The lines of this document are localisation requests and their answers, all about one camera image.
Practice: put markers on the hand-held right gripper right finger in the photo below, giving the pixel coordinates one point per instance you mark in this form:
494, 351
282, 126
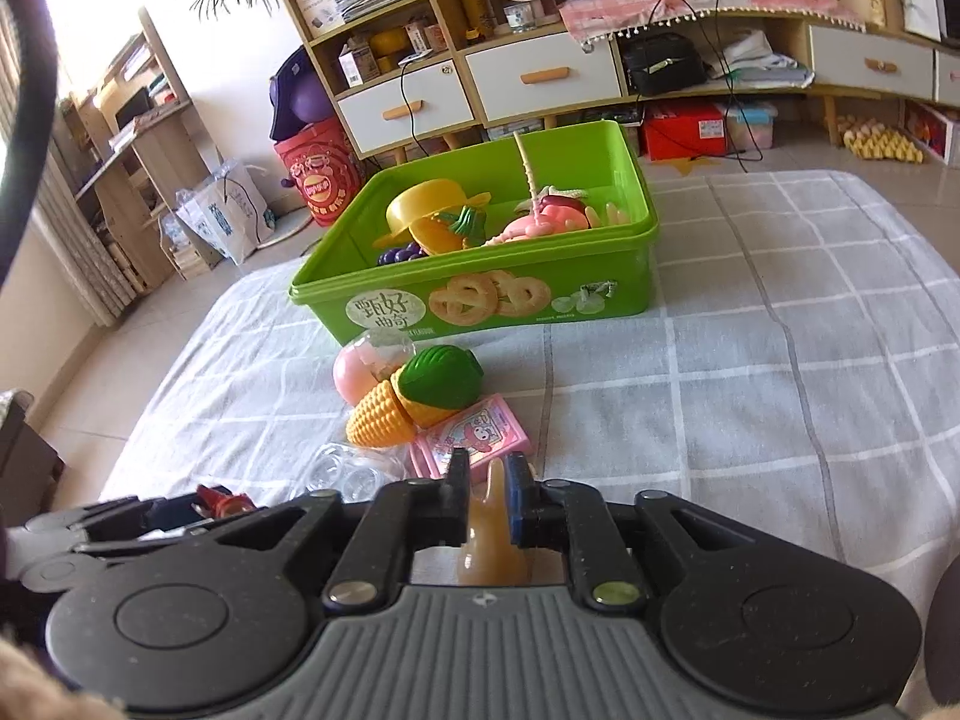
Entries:
517, 495

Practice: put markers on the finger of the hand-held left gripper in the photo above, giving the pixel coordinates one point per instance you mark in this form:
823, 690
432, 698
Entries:
150, 547
169, 516

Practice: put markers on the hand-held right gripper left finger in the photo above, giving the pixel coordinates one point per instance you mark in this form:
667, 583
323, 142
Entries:
455, 499

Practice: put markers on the small red toy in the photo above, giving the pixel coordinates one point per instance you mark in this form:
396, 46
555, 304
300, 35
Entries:
225, 502

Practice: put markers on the green plastic bin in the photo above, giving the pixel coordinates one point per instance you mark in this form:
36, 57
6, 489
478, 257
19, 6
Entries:
540, 300

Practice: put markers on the purple toy grapes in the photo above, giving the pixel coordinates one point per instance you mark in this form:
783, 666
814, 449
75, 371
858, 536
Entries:
401, 253

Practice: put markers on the orange toy pumpkin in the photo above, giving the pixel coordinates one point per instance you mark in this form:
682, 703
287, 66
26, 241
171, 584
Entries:
442, 232

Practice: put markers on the pink pig toy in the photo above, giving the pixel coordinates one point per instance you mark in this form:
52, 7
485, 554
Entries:
551, 217

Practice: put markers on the yellow toy bowl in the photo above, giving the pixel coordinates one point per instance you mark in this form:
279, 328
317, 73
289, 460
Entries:
427, 202

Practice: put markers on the white toy starfish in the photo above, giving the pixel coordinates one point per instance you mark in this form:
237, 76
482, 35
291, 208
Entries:
529, 165

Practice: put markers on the pink card packet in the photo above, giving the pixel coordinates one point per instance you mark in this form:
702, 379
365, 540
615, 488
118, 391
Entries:
480, 435

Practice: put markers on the toy corn with green husk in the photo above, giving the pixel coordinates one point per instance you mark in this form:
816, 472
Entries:
439, 375

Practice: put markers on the dark brown furniture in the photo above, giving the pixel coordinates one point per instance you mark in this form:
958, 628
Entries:
26, 457

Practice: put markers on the pink clear capsule ball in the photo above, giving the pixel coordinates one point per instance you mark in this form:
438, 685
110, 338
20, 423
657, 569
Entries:
356, 379

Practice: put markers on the tan fuzzy cloth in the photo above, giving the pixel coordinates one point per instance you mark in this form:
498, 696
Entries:
34, 690

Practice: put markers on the grey checked blanket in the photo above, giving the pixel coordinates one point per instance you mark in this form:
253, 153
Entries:
750, 390

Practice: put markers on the white paper bag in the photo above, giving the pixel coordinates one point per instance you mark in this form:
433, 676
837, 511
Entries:
225, 214

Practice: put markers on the red printed bucket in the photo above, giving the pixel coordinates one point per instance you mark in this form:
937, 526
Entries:
319, 172

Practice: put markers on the wooden desk shelf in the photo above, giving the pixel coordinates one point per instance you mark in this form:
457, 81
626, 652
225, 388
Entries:
142, 157

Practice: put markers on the white cabinet drawer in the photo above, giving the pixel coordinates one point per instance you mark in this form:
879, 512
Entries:
544, 75
409, 109

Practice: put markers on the red cardboard box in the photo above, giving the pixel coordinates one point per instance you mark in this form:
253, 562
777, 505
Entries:
682, 131

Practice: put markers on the purple ball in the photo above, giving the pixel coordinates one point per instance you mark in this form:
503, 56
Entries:
307, 94

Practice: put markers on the clear plastic storage box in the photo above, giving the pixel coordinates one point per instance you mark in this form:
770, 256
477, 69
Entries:
746, 127

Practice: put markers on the black bag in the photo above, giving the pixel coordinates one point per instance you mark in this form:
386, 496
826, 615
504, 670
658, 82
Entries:
664, 64

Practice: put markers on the yellow round container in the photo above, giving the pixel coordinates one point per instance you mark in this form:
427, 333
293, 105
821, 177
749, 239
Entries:
391, 43

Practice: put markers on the wooden shelf cabinet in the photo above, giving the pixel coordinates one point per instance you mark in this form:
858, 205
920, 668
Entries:
450, 22

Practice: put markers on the glass cup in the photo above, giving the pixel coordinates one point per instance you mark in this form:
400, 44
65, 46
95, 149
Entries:
520, 18

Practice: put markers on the pink tasselled cloth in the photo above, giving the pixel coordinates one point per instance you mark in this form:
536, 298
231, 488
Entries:
600, 15

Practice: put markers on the low wooden sideboard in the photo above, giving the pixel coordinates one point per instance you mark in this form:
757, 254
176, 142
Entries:
787, 86

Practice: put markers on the white carton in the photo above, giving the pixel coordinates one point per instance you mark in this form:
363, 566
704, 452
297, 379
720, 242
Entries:
321, 7

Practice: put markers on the yellow egg tray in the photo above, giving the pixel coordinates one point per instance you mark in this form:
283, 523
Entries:
885, 141

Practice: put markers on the white box red pattern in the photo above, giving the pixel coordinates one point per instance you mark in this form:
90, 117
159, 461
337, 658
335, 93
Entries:
934, 135

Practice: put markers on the white sideboard drawer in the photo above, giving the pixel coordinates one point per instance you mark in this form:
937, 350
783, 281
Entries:
949, 79
874, 61

